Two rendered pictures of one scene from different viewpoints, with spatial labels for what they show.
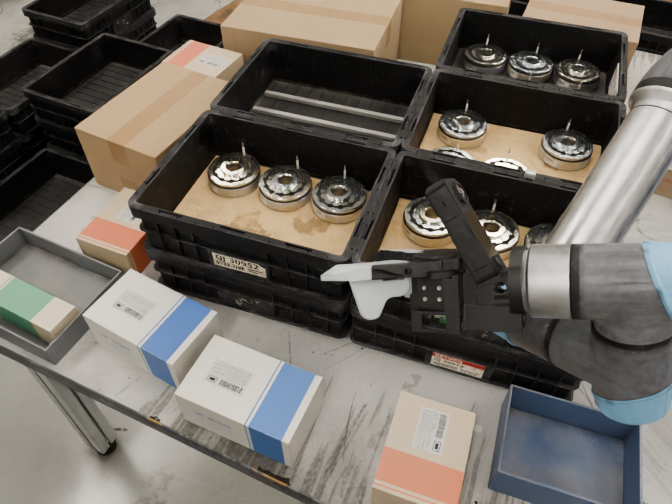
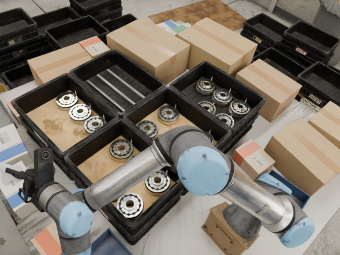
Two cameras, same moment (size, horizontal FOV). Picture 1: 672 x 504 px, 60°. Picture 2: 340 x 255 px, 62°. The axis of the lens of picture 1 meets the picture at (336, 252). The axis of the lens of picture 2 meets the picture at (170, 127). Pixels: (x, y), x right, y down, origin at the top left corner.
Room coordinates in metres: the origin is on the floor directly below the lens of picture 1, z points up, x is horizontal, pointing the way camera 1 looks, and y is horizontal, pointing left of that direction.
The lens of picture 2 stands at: (0.17, -0.57, 1.89)
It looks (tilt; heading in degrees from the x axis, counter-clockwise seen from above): 51 degrees down; 18
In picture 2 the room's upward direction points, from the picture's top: 7 degrees clockwise
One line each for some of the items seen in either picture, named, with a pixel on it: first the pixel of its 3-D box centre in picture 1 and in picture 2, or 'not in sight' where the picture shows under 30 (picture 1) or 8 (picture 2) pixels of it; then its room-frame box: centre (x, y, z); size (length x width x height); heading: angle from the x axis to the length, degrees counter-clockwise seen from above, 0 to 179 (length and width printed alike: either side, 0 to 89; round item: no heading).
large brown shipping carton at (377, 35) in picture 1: (315, 45); (147, 53); (1.47, 0.05, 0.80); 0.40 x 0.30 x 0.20; 73
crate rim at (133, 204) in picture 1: (268, 180); (65, 110); (0.78, 0.12, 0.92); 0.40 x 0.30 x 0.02; 71
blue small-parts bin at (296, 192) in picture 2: not in sight; (280, 196); (0.92, -0.89, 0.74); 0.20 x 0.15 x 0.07; 72
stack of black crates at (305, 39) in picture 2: not in sight; (300, 57); (2.61, -0.93, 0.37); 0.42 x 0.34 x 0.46; 65
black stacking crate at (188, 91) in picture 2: (528, 73); (215, 100); (1.22, -0.45, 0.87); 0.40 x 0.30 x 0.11; 71
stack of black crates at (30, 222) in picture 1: (49, 221); (39, 84); (1.33, 0.94, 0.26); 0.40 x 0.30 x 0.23; 155
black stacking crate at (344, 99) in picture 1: (325, 111); (118, 87); (1.06, 0.02, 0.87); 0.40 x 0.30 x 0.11; 71
